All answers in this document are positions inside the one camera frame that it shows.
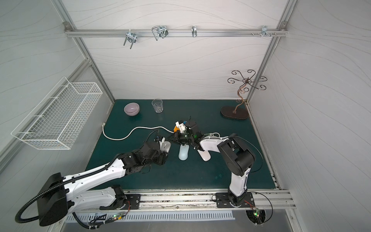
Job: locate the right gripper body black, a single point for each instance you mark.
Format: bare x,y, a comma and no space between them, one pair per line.
182,137

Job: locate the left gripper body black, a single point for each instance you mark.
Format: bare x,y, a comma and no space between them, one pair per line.
159,139

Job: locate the silver wireless mouse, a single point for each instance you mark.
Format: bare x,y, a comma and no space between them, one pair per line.
165,146

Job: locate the light blue wireless mouse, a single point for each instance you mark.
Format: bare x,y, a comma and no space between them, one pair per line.
183,152

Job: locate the white wireless mouse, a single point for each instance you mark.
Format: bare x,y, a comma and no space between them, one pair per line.
205,155

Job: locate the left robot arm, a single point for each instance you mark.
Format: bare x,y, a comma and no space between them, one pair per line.
61,196

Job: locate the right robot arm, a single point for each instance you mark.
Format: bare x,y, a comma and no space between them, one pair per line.
236,152

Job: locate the pink bowl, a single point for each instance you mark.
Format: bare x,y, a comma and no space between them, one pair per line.
132,109

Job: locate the brown metal jewelry stand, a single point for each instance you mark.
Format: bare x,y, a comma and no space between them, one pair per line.
240,112

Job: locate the clear glass cup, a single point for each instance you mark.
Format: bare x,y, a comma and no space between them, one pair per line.
157,105

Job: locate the metal clamp hook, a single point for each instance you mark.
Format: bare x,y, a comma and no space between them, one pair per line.
159,32

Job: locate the metal u-bolt hook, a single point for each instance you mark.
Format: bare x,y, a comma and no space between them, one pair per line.
130,38

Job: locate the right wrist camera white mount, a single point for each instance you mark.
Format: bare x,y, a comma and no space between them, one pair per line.
181,126

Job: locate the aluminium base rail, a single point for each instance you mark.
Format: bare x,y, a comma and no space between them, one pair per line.
177,199

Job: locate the white vented cable duct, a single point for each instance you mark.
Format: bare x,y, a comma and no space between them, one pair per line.
157,216

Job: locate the white wire basket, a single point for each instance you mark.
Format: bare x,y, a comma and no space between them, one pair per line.
55,122

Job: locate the small metal ring hook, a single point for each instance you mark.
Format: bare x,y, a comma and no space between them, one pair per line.
194,31

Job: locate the right metal bracket hook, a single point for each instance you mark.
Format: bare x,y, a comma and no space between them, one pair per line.
264,33

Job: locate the aluminium crossbar rail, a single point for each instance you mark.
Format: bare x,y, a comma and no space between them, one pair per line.
173,33

